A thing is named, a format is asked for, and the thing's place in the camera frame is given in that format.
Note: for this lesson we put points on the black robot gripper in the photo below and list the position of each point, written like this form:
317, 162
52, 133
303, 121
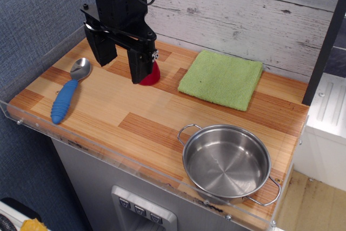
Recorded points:
110, 23

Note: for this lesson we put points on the blue handled metal spoon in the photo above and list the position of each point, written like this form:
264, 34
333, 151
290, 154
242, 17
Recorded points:
80, 70

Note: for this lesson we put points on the clear acrylic table guard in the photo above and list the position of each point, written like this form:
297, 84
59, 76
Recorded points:
116, 119

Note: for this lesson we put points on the black vertical post right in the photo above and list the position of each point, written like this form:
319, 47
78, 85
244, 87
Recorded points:
325, 51

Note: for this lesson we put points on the grey toy fridge cabinet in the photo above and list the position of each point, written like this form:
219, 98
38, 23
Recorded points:
93, 178

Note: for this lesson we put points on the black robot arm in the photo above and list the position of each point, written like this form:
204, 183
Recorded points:
121, 23

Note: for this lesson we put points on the red plastic cone toy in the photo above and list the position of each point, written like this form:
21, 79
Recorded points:
152, 78

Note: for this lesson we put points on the green cloth rag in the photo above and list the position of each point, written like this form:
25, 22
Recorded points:
220, 79

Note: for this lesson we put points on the silver dispenser button panel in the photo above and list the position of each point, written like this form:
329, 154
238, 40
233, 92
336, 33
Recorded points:
137, 213

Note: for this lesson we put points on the silver steel pan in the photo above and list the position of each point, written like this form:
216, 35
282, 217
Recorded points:
227, 164

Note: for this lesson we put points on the white toy sink unit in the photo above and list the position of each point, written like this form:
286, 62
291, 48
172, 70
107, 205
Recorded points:
320, 153

